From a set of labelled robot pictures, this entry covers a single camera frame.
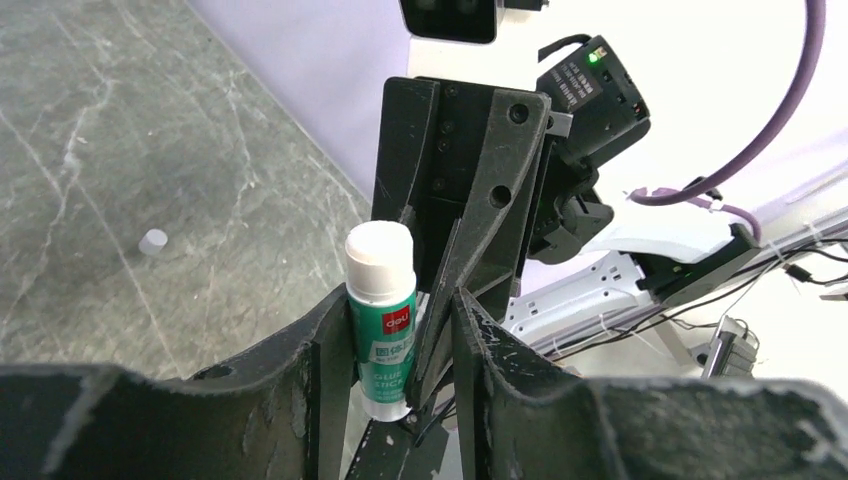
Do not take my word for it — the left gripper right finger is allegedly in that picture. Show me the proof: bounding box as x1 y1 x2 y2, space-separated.
451 288 847 479

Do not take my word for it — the green white glue stick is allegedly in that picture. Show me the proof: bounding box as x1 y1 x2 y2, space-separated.
344 220 417 422

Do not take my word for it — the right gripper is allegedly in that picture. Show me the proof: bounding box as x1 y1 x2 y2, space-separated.
371 77 597 409

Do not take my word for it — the white glue stick cap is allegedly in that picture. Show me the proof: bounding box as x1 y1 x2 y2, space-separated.
137 228 169 256

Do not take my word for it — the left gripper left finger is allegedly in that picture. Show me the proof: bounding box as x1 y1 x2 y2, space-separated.
1 287 353 479

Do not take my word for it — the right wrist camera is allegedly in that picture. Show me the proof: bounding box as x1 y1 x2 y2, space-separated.
399 0 549 44

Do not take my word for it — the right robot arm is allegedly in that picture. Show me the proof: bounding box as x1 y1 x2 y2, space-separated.
371 34 761 408

